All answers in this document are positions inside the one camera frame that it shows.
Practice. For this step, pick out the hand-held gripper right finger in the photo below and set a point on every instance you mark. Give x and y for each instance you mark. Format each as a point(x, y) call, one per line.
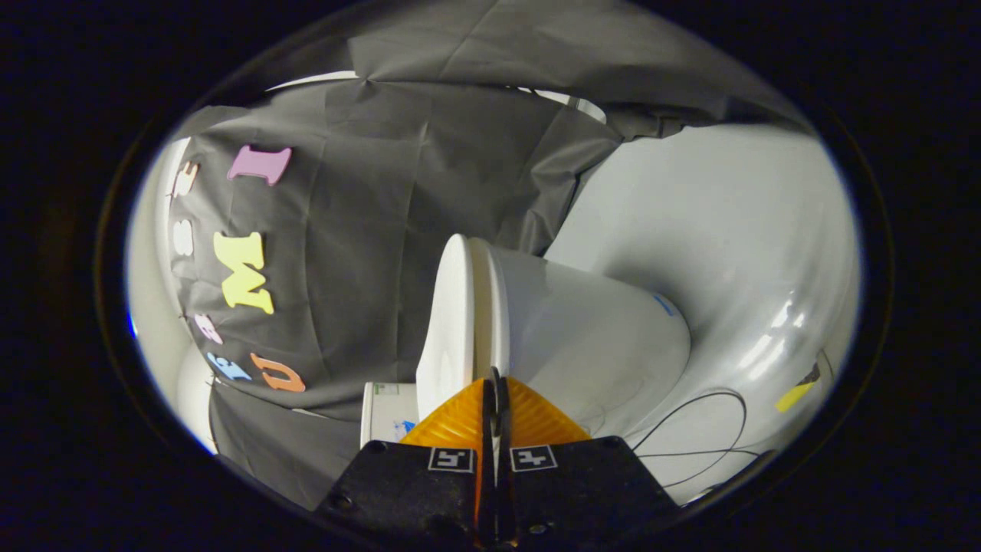
point(582, 483)

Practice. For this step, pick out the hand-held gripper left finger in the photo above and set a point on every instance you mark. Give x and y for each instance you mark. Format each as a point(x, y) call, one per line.
point(406, 483)

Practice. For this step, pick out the white toilet lid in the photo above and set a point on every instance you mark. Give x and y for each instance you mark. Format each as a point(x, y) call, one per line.
point(446, 330)

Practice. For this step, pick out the white toilet with tank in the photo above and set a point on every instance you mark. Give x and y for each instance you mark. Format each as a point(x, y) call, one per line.
point(582, 337)

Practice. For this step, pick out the yellow floor tape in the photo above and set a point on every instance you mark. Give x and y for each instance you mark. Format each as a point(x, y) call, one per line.
point(793, 397)

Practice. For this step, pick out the black backdrop cloth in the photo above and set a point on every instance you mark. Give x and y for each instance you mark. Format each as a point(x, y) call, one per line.
point(360, 230)

